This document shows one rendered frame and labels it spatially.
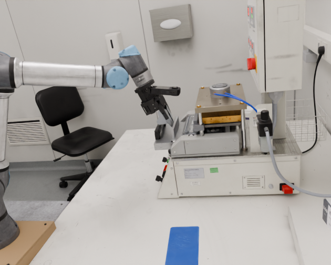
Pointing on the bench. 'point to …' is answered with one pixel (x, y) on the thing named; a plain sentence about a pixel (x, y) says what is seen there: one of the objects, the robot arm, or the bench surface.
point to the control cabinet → (275, 58)
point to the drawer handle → (158, 131)
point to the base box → (230, 176)
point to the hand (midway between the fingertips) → (173, 123)
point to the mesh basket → (308, 122)
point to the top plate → (221, 98)
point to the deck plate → (280, 146)
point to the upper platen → (221, 118)
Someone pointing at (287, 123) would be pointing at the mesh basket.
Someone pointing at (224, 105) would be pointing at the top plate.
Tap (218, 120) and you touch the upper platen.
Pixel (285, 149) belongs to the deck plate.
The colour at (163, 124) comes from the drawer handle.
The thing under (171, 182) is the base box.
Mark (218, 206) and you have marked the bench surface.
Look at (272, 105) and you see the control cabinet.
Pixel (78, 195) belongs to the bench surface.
